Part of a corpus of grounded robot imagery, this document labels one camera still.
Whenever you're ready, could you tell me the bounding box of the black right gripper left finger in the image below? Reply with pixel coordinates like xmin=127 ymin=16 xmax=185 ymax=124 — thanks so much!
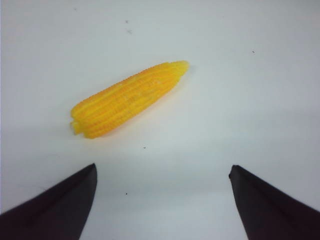
xmin=0 ymin=163 xmax=98 ymax=240

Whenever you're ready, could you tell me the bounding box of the yellow plastic corn cob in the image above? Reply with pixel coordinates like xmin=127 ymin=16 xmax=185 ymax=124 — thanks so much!
xmin=70 ymin=60 xmax=190 ymax=139

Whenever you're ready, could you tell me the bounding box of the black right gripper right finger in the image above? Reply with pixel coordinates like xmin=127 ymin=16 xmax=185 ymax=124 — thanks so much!
xmin=228 ymin=165 xmax=320 ymax=240

